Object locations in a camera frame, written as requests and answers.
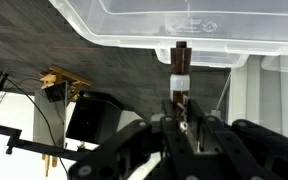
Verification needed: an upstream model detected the black metal bar frame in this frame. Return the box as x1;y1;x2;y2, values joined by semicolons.
0;121;97;162

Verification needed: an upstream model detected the black and white marker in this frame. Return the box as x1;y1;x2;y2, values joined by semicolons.
169;40;193;134

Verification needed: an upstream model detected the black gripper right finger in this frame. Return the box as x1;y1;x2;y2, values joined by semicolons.
186;98;288;180

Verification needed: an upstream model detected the yellow wooden stand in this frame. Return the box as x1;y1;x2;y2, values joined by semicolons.
39;65;93;103

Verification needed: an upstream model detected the black box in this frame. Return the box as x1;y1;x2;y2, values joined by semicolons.
65;96;123;144

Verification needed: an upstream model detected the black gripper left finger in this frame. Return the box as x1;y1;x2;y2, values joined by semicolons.
67;98;198;180

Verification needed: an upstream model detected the large clear plastic storage bin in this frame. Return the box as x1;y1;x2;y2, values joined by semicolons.
48;0;288;69

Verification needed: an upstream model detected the small clear plastic storage bin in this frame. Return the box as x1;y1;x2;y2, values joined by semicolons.
259;54;288;74

